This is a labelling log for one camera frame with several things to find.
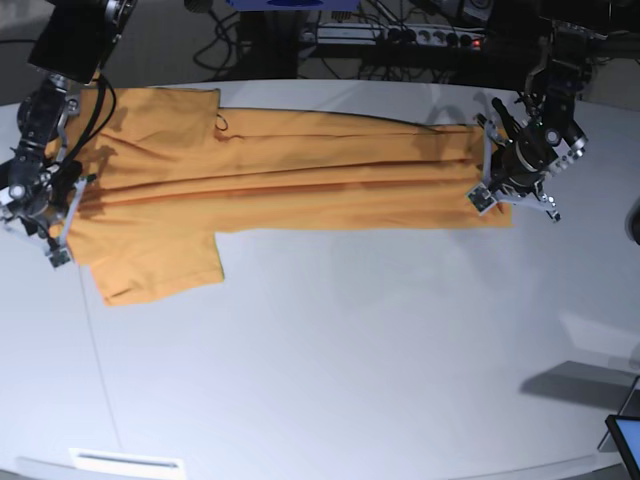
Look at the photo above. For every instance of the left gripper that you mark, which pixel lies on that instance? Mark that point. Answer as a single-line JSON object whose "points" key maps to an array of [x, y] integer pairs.
{"points": [[523, 163]]}

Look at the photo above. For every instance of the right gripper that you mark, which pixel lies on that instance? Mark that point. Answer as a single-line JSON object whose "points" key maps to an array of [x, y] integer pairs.
{"points": [[43, 201]]}

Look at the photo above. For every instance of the yellow T-shirt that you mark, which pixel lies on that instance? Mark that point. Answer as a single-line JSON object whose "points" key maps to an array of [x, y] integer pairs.
{"points": [[173, 168]]}

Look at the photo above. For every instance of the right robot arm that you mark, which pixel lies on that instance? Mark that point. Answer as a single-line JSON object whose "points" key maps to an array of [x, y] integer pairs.
{"points": [[72, 50]]}

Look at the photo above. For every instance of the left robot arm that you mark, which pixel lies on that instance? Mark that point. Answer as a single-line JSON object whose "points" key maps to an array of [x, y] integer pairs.
{"points": [[551, 136]]}

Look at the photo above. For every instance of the white power strip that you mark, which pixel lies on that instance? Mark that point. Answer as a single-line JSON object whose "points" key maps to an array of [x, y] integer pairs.
{"points": [[427, 35]]}

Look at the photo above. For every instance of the white paper label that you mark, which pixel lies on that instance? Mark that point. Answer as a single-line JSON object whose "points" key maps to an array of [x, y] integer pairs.
{"points": [[128, 465]]}

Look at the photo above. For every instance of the computer monitor with stand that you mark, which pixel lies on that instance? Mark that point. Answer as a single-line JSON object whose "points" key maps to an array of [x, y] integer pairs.
{"points": [[557, 418]]}

